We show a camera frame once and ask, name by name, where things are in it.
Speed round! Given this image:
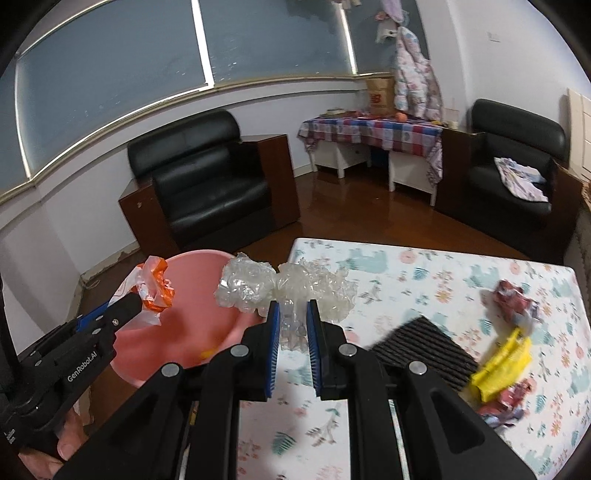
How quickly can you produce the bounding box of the window with grey blind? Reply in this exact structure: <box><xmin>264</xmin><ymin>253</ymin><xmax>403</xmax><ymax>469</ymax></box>
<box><xmin>0</xmin><ymin>0</ymin><xmax>421</xmax><ymax>195</ymax></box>

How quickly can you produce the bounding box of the foil wrapper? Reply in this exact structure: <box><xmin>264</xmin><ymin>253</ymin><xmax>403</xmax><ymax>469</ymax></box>
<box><xmin>478</xmin><ymin>378</ymin><xmax>536</xmax><ymax>430</ymax></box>
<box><xmin>494</xmin><ymin>279</ymin><xmax>543</xmax><ymax>326</ymax></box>

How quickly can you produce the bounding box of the purple hanging garment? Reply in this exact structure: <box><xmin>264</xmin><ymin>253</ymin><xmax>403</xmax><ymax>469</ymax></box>
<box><xmin>379</xmin><ymin>0</ymin><xmax>407</xmax><ymax>24</ymax></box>

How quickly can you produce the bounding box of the white wooden headboard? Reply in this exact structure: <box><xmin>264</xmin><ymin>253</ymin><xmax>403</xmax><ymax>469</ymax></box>
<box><xmin>567</xmin><ymin>89</ymin><xmax>591</xmax><ymax>181</ymax></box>

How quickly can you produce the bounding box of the person's left hand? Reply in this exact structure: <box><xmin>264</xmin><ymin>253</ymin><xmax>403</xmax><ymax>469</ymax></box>
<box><xmin>18</xmin><ymin>408</ymin><xmax>88</xmax><ymax>480</ymax></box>

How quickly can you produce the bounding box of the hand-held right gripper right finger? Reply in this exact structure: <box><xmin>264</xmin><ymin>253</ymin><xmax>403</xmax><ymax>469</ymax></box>
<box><xmin>305</xmin><ymin>299</ymin><xmax>539</xmax><ymax>480</ymax></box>

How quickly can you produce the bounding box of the black foam net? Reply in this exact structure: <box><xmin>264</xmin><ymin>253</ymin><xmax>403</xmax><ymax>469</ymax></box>
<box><xmin>369</xmin><ymin>316</ymin><xmax>481</xmax><ymax>393</ymax></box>

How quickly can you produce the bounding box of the black leather armchair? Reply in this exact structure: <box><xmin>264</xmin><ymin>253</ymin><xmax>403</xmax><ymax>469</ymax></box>
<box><xmin>117</xmin><ymin>109</ymin><xmax>301</xmax><ymax>257</ymax></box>
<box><xmin>436</xmin><ymin>98</ymin><xmax>585</xmax><ymax>241</ymax></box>

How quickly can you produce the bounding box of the orange and white plastic wrapper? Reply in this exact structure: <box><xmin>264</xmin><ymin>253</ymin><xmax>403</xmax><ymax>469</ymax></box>
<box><xmin>113</xmin><ymin>256</ymin><xmax>177</xmax><ymax>330</ymax></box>

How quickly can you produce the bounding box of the side table with plaid cloth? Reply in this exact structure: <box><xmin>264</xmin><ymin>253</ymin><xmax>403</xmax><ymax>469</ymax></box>
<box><xmin>298</xmin><ymin>114</ymin><xmax>445</xmax><ymax>185</ymax></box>

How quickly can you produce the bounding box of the brown paper bag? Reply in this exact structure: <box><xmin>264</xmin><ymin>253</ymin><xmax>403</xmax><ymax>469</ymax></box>
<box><xmin>366</xmin><ymin>76</ymin><xmax>397</xmax><ymax>116</ymax></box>

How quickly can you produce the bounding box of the white hanging hat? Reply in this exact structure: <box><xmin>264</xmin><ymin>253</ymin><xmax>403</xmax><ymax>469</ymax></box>
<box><xmin>375</xmin><ymin>18</ymin><xmax>399</xmax><ymax>44</ymax></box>

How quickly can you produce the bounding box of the pastel puffer jacket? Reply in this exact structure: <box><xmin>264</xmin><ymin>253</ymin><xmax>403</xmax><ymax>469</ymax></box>
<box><xmin>393</xmin><ymin>25</ymin><xmax>444</xmax><ymax>121</ymax></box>

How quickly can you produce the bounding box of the pink plastic basin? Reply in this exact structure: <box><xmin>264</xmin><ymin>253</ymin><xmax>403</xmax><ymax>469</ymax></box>
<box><xmin>110</xmin><ymin>249</ymin><xmax>269</xmax><ymax>388</ymax></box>

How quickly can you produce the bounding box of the clear plastic bag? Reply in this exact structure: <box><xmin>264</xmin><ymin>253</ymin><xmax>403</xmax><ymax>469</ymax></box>
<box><xmin>215</xmin><ymin>252</ymin><xmax>278</xmax><ymax>319</ymax></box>

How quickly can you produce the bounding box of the bubble wrap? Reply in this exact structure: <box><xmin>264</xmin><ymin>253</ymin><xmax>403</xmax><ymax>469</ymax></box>
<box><xmin>276</xmin><ymin>258</ymin><xmax>358</xmax><ymax>354</ymax></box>

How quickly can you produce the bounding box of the yellow foam net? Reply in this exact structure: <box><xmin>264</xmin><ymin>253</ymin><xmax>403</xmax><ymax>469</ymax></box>
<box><xmin>470</xmin><ymin>328</ymin><xmax>533</xmax><ymax>403</ymax></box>

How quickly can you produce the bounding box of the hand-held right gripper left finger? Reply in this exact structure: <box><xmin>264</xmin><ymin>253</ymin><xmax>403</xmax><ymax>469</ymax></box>
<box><xmin>55</xmin><ymin>301</ymin><xmax>282</xmax><ymax>480</ymax></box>

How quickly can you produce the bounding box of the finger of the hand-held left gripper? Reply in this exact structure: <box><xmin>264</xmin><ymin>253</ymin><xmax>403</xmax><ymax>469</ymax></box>
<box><xmin>28</xmin><ymin>301</ymin><xmax>117</xmax><ymax>357</ymax></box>
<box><xmin>88</xmin><ymin>292</ymin><xmax>145</xmax><ymax>344</ymax></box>

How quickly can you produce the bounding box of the crumpled printed garment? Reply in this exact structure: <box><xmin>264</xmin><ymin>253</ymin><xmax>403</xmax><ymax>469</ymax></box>
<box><xmin>493</xmin><ymin>157</ymin><xmax>550</xmax><ymax>203</ymax></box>

